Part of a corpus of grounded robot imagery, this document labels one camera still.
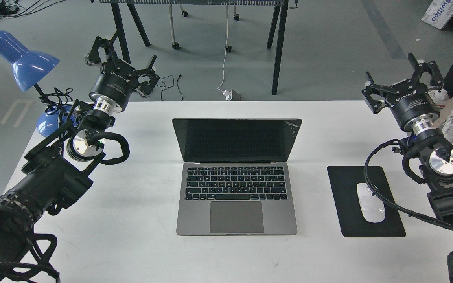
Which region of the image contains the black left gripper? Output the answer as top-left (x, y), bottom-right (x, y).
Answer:
top-left (85, 36), bottom-right (160, 112)

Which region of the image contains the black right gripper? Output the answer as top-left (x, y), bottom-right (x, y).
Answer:
top-left (362, 53), bottom-right (444, 131)

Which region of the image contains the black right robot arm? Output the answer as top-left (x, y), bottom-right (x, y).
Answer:
top-left (362, 53), bottom-right (453, 231)

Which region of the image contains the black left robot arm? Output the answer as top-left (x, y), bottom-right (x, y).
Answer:
top-left (0, 37), bottom-right (159, 283)

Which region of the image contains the white cardboard box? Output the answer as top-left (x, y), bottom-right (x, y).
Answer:
top-left (421, 0), bottom-right (453, 30)

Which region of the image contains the blue desk lamp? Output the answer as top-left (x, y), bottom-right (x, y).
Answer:
top-left (0, 30), bottom-right (72, 137)

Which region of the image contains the black mouse pad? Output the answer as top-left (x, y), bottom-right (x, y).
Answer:
top-left (327, 165), bottom-right (406, 238)

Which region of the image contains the white power adapter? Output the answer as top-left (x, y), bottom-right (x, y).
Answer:
top-left (217, 88), bottom-right (241, 101)

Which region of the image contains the white rolling chair base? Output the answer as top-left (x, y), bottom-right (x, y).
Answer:
top-left (168, 0), bottom-right (240, 53)

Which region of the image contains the white computer mouse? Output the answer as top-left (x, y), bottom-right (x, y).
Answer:
top-left (356, 183), bottom-right (385, 223)

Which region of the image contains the grey open laptop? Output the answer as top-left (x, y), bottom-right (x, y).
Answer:
top-left (172, 118), bottom-right (302, 236)

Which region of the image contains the black floor cable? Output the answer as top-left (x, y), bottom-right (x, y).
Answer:
top-left (157, 74), bottom-right (184, 102)

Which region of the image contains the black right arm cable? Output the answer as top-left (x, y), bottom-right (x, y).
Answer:
top-left (363, 138), bottom-right (453, 246)

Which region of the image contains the white power cable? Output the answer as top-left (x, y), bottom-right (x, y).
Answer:
top-left (217, 4), bottom-right (230, 93)

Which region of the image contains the black cable bundle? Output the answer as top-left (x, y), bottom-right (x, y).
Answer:
top-left (0, 0), bottom-right (68, 36)

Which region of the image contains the black metal table frame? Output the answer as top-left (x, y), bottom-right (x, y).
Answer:
top-left (91, 0), bottom-right (298, 95)

